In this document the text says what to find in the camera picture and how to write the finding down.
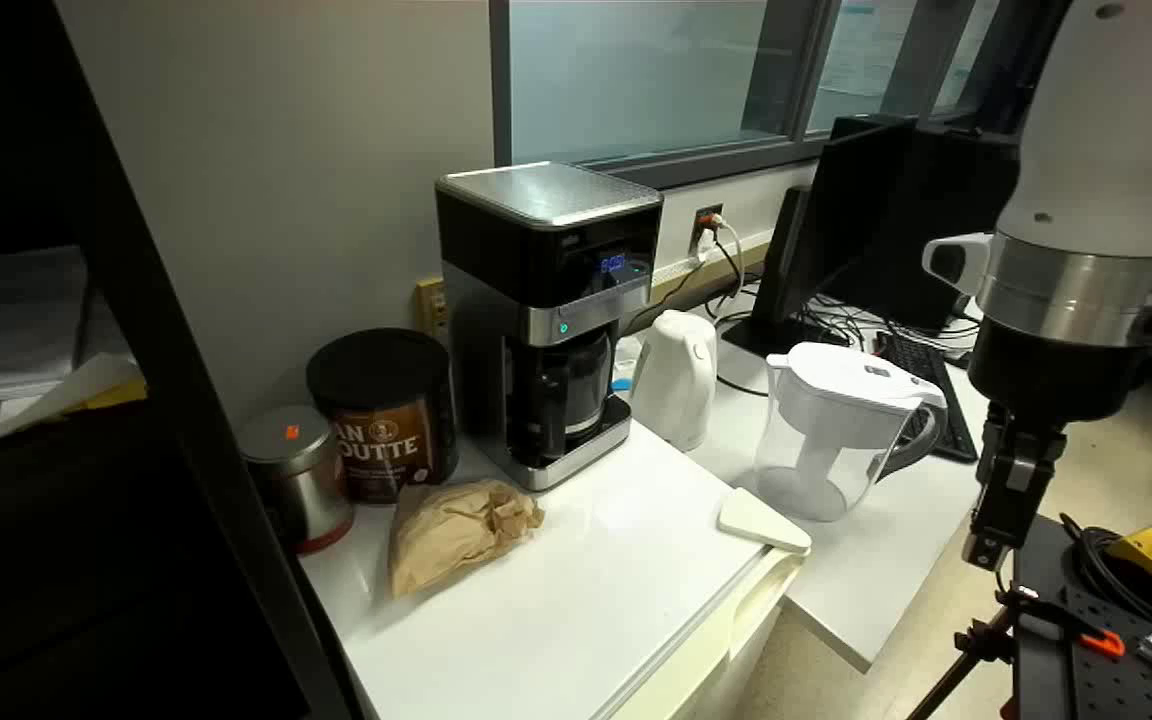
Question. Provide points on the white water filter pitcher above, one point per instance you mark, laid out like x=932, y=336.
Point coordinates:
x=833, y=424

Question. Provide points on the glass coffee carafe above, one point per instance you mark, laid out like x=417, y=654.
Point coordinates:
x=578, y=380

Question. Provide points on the black computer monitor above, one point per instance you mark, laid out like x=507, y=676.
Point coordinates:
x=888, y=214

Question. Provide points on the black and steel coffeemaker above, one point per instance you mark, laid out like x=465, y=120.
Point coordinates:
x=540, y=307

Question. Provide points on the dark brown coffee can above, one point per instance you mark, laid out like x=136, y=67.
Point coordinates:
x=386, y=416

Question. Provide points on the white wall outlet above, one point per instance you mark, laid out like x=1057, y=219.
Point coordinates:
x=709, y=225

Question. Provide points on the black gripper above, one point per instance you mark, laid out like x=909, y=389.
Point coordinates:
x=1062, y=373

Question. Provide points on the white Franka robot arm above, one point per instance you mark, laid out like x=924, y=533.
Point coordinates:
x=1122, y=146

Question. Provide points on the white mini fridge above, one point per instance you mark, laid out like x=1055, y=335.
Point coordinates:
x=578, y=586

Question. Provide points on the black breadboard table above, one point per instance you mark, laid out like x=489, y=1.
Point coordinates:
x=1109, y=666

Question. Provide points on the stack of white papers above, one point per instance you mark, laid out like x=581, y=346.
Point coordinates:
x=0, y=341

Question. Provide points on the crumpled brown paper bag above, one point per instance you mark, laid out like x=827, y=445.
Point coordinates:
x=457, y=530

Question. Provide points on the steel canister with orange dot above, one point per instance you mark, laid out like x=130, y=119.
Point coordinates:
x=297, y=482

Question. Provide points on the white electric kettle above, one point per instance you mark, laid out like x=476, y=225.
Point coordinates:
x=678, y=376

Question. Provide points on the black camera tripod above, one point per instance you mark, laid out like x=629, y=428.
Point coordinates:
x=971, y=662

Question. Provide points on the dark framed window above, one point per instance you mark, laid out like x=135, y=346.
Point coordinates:
x=736, y=67

